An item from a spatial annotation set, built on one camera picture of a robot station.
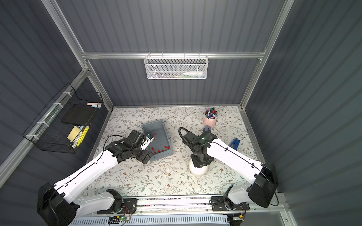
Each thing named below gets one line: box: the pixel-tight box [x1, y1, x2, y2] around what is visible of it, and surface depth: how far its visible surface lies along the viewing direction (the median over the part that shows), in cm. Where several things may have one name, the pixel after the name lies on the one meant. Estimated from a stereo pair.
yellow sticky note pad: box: [66, 125, 82, 142], surface depth 70 cm
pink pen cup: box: [203, 107, 218, 129], surface depth 101 cm
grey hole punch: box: [203, 124, 212, 132], surface depth 104 cm
